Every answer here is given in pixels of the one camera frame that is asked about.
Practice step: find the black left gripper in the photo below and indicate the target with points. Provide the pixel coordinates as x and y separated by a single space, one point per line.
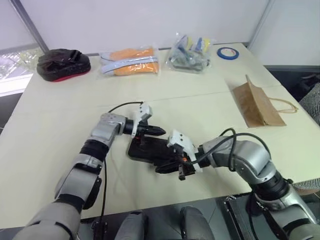
142 131

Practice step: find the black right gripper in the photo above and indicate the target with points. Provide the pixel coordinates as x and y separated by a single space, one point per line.
186 166

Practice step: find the black object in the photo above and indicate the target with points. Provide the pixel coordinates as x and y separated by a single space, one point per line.
150 150

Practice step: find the brown paper bag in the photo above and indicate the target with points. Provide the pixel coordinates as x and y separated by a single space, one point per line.
257 105

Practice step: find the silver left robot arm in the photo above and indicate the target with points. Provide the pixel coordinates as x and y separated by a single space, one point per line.
97 140

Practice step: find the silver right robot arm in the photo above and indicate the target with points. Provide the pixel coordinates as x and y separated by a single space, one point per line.
252 160

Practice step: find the grey rounded robot leg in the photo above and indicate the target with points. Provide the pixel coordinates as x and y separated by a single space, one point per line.
132 225
195 222

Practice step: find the orange insoles plastic package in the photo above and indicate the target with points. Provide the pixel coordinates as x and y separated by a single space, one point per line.
132 66

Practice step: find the clear bag of blue-yellow items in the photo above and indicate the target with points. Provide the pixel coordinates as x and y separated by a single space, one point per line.
187 57

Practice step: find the blue tape roll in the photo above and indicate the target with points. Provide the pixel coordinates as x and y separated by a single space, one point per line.
221 54

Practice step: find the black pouch with red base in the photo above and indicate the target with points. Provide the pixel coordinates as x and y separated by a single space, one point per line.
62 66

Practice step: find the black-white patterned fabric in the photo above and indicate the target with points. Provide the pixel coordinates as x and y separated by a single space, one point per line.
312 102

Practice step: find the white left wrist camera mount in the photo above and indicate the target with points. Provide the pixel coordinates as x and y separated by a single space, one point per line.
143 111

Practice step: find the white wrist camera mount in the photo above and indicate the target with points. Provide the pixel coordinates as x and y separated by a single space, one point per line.
143 111
180 141

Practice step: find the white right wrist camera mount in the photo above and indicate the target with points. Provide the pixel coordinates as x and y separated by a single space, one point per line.
180 141

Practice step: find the black metal base plate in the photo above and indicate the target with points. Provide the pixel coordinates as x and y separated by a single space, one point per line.
240 220

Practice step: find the white partition post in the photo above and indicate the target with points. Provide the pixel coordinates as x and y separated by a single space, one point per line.
262 20

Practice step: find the dark window frame post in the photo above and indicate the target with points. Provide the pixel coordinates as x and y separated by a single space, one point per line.
32 25

